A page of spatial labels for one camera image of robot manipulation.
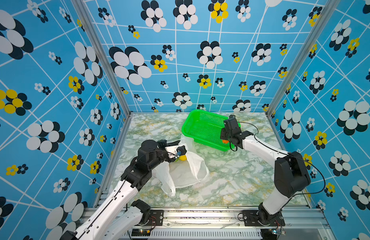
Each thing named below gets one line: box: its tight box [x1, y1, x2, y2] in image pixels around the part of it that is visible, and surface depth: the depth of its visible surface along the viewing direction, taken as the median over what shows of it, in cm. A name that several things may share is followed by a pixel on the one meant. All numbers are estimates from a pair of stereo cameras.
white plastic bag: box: [152, 134, 210, 197], surface depth 72 cm
